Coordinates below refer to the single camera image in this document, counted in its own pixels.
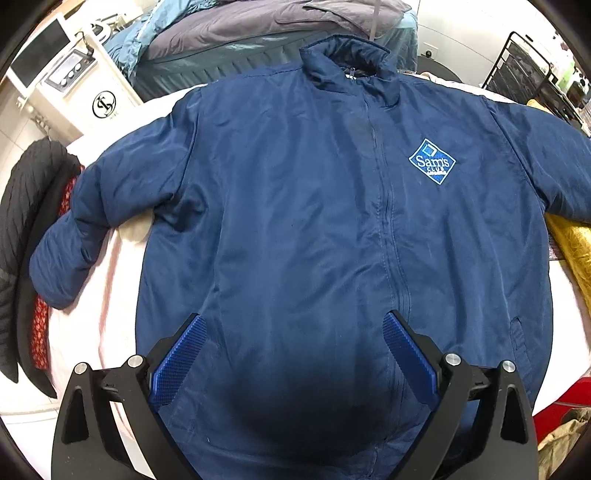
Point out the gold satin pillow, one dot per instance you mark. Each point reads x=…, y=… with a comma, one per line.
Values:
x=574, y=240

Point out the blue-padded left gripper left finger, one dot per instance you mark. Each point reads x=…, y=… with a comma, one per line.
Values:
x=87, y=443

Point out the navy blue padded jacket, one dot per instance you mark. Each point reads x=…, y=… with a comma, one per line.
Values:
x=323, y=239

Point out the black wire rack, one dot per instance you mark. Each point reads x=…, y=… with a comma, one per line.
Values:
x=521, y=73

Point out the black office chair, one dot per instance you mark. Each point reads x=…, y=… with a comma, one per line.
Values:
x=426, y=64

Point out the white tablet screen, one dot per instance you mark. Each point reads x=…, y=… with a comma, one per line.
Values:
x=40, y=51

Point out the red fabric bag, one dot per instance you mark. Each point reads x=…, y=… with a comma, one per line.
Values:
x=577, y=396

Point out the white machine with control panel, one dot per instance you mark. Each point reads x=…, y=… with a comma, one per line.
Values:
x=82, y=91

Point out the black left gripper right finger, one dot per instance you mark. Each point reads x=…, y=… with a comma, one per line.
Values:
x=480, y=424

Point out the pink polka dot bedsheet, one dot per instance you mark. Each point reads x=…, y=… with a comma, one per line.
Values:
x=106, y=286

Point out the black quilted jacket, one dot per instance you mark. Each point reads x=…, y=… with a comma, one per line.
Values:
x=36, y=195

